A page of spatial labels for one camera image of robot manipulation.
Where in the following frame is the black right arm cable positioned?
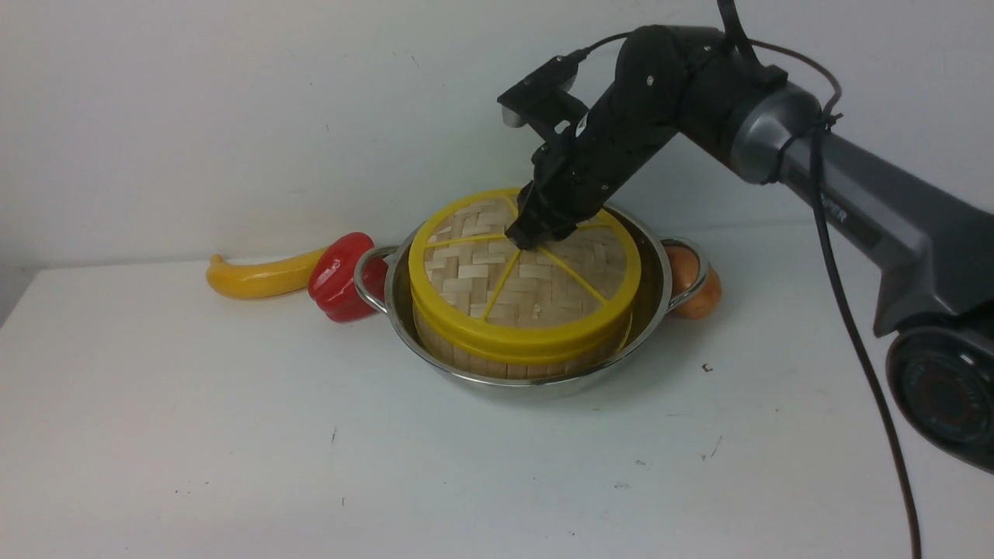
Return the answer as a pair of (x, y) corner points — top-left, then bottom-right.
(567, 0), (923, 559)

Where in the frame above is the bamboo steamer lid yellow frame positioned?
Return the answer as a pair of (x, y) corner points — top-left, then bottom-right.
(407, 189), (643, 314)

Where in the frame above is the bamboo steamer basket yellow rim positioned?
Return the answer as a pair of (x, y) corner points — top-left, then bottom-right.
(412, 300), (633, 381)

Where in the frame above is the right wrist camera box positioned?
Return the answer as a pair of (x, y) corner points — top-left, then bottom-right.
(497, 54), (587, 135)

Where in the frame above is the red bell pepper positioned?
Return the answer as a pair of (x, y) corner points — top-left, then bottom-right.
(308, 232), (375, 323)

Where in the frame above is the orange fruit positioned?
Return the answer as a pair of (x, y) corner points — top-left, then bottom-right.
(665, 245), (722, 320)

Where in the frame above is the yellow banana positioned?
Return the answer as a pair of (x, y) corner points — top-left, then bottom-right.
(205, 248), (325, 300)

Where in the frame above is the stainless steel pot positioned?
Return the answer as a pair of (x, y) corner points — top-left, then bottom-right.
(353, 204), (710, 401)

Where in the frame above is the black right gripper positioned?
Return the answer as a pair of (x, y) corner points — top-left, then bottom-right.
(506, 26), (700, 251)

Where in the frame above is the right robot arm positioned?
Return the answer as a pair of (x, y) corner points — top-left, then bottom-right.
(498, 25), (993, 470)

